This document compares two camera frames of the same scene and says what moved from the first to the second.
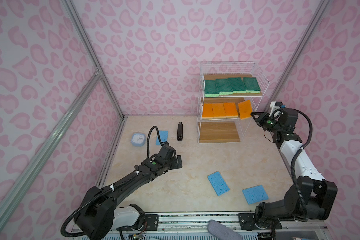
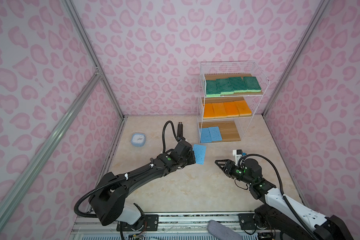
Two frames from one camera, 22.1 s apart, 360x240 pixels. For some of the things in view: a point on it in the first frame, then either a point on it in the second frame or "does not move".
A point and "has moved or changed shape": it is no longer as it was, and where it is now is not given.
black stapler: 180,131 does not move
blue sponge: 164,136 → 200,153
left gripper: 175,164 → 192,155
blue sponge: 218,183 → 205,135
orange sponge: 230,109 does not move
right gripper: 260,121 → 229,165
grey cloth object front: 220,232 does not move
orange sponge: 207,111 does not move
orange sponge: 245,109 has moved or changed shape
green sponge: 237,85 does not move
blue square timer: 138,139 does not move
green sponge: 251,85 does not move
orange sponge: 219,111 does not move
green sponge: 224,86 does not move
